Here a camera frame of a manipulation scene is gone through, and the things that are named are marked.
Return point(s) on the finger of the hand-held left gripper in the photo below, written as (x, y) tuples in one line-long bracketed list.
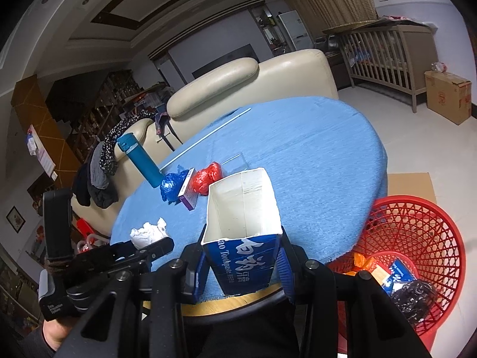
[(156, 248), (121, 250)]

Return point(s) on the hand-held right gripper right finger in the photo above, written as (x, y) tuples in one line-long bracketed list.
[(285, 272)]

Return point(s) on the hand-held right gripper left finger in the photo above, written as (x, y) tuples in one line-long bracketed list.
[(201, 279)]

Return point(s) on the white tissue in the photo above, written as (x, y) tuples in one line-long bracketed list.
[(149, 233)]

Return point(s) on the blue plastic bag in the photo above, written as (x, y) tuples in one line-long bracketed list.
[(171, 186)]

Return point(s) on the purple and white box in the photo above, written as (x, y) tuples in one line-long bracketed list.
[(188, 190)]

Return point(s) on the orange snack wrapper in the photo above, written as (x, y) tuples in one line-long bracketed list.
[(359, 263)]

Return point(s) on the blue toothpaste box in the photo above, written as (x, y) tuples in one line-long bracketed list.
[(400, 270), (242, 209)]

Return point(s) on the red plastic bag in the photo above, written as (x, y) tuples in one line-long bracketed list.
[(207, 179)]

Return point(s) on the orange and white box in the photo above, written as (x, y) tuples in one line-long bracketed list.
[(378, 276)]

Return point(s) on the clear plastic wrapper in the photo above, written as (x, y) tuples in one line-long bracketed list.
[(244, 162)]

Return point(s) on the black plastic bag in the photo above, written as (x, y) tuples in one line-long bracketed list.
[(413, 300)]

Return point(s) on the red plastic basket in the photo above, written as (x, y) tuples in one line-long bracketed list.
[(410, 223)]

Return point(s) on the person's left forearm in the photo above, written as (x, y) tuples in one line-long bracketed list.
[(52, 335)]

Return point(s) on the red plastic object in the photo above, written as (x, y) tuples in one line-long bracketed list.
[(84, 225)]

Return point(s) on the dark grey garments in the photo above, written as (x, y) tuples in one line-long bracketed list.
[(95, 179)]

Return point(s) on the person's dark pants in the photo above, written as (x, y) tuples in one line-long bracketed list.
[(242, 332)]

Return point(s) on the teal bottle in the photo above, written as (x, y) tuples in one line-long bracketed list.
[(141, 160)]

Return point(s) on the black patterned garment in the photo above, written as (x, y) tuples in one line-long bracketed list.
[(115, 138)]

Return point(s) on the blue tablecloth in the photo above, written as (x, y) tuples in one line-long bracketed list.
[(316, 156)]

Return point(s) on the thin white rod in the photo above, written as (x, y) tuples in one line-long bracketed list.
[(208, 137)]

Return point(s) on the flat cardboard sheet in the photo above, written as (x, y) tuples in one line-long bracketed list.
[(410, 186)]

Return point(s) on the cream leather sofa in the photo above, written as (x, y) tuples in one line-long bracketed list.
[(290, 74)]

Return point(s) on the black television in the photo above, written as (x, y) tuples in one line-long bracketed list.
[(223, 61)]

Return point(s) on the dark low cabinet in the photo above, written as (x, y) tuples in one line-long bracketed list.
[(339, 71)]

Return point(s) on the cardboard box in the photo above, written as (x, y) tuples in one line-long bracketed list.
[(447, 99)]

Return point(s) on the white standing air conditioner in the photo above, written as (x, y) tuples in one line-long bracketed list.
[(294, 30)]

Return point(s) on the glass display cabinet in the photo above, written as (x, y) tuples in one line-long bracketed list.
[(268, 30)]

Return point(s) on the wooden crib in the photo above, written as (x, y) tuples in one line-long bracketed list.
[(417, 56)]

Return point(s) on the clear plastic bottle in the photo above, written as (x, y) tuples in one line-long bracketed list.
[(439, 66)]

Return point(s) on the framed wall picture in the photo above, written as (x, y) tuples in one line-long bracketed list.
[(15, 218)]

